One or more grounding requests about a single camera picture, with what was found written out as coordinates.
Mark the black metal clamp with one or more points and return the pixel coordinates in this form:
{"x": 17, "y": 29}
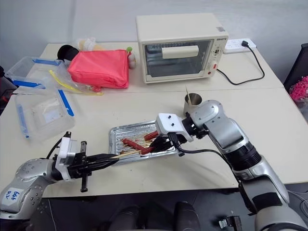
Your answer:
{"x": 228, "y": 221}

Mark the pink plastic pile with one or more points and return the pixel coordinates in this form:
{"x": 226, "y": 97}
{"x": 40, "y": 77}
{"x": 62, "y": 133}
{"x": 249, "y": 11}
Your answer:
{"x": 300, "y": 87}

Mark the steel cup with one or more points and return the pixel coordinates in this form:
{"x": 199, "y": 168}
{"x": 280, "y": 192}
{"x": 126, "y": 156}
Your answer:
{"x": 190, "y": 108}

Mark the red sausage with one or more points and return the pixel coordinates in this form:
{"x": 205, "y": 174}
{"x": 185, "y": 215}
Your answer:
{"x": 151, "y": 135}
{"x": 146, "y": 151}

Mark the wooden skewer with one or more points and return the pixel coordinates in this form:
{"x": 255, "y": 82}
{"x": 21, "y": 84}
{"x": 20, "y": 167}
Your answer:
{"x": 127, "y": 154}
{"x": 187, "y": 93}

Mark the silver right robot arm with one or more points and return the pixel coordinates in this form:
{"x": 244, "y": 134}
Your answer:
{"x": 240, "y": 137}

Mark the dark object at table side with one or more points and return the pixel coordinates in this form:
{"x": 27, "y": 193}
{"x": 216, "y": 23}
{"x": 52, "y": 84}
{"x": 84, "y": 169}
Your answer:
{"x": 4, "y": 93}

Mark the silver foil tray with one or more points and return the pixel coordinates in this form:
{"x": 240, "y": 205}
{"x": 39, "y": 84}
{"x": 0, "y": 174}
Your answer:
{"x": 115, "y": 134}

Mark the cream toaster oven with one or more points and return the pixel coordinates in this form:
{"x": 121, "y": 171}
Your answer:
{"x": 180, "y": 26}

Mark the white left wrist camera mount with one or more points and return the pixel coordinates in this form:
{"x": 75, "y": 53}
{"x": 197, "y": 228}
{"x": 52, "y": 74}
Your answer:
{"x": 63, "y": 149}

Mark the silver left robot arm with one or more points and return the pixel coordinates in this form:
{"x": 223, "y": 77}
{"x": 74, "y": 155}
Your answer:
{"x": 29, "y": 173}

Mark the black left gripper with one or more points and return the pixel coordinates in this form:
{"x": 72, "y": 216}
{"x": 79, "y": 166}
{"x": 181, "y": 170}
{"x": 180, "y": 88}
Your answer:
{"x": 77, "y": 166}

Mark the clear container blue clips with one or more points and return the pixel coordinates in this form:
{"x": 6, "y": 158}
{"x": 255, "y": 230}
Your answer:
{"x": 26, "y": 72}
{"x": 43, "y": 115}

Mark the pink fabric bag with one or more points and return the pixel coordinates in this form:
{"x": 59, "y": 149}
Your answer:
{"x": 98, "y": 67}

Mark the small green-capped bottle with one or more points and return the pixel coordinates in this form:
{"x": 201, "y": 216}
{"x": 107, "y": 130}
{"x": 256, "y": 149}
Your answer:
{"x": 131, "y": 60}

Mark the black chair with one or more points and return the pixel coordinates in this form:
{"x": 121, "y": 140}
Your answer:
{"x": 297, "y": 62}

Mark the black round cup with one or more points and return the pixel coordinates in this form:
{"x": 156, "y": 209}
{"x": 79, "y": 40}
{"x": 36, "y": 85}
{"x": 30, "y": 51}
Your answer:
{"x": 66, "y": 53}

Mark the dark browned sausage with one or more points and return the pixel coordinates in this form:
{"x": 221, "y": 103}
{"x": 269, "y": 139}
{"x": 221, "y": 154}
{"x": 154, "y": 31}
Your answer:
{"x": 131, "y": 143}

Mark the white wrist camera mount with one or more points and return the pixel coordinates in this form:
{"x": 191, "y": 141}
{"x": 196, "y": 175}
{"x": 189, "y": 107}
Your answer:
{"x": 63, "y": 149}
{"x": 168, "y": 125}

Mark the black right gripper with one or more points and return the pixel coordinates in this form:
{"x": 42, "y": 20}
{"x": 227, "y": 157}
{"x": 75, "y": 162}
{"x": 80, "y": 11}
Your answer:
{"x": 172, "y": 140}

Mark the clear zip bag yellow seal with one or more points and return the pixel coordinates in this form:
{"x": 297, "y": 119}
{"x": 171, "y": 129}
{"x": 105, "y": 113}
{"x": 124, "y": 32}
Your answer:
{"x": 61, "y": 79}

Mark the white power strip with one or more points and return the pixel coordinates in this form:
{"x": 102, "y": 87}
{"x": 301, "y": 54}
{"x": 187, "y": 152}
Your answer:
{"x": 234, "y": 49}

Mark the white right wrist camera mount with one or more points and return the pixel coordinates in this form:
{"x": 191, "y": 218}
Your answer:
{"x": 168, "y": 125}

